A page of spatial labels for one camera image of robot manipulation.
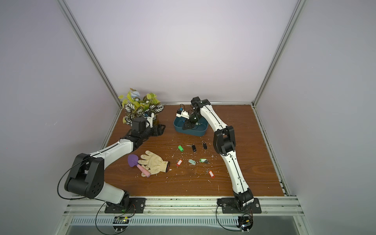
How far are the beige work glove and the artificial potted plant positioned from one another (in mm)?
232

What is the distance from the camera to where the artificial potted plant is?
828 millimetres

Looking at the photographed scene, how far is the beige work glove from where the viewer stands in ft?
2.85
